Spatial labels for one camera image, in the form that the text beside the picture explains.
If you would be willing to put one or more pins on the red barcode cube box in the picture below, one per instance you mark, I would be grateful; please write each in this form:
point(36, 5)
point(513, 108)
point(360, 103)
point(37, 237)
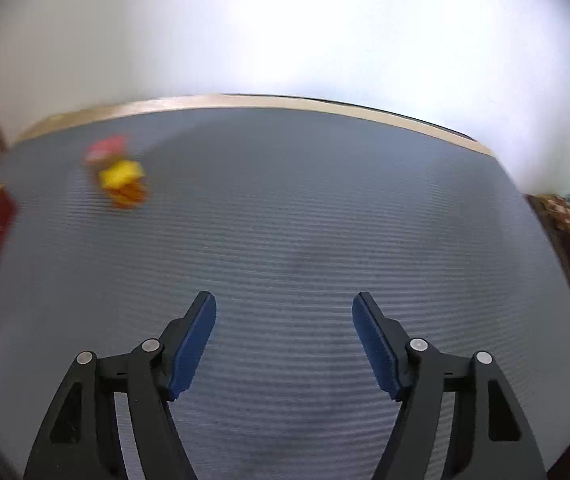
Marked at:
point(106, 151)

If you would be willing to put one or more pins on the yellow red striped box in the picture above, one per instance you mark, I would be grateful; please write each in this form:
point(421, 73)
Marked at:
point(124, 183)

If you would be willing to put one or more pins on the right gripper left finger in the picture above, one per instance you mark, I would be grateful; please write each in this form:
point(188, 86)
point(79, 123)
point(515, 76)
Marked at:
point(79, 438)

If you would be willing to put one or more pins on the grey honeycomb table mat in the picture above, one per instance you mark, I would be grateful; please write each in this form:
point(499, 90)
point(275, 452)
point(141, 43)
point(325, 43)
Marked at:
point(284, 216)

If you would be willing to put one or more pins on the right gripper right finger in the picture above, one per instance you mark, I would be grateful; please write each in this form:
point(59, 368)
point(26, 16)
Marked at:
point(490, 437)

